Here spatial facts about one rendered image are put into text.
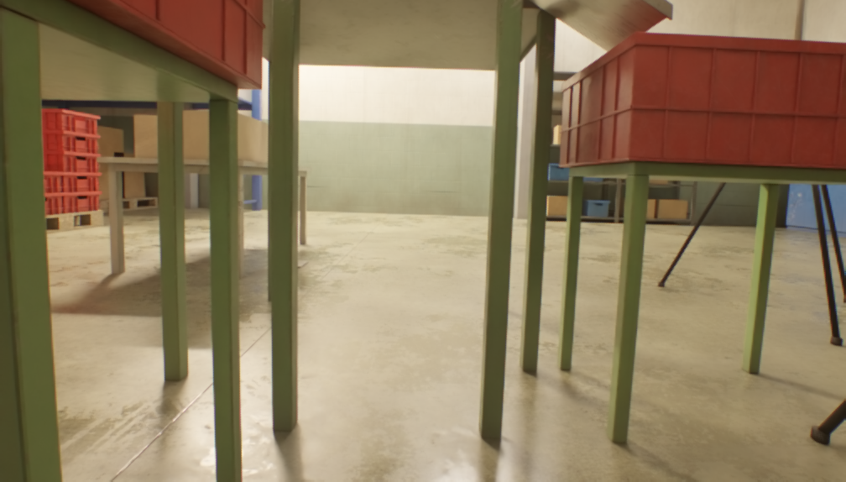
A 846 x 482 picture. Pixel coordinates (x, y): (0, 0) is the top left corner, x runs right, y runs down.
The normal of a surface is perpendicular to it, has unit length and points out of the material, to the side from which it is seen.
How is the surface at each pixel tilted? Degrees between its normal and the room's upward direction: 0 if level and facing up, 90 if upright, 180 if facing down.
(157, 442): 0
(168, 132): 90
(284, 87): 90
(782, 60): 90
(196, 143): 90
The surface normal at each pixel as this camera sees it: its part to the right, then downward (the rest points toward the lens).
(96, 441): 0.03, -1.00
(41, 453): 1.00, 0.04
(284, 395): 0.00, 0.09
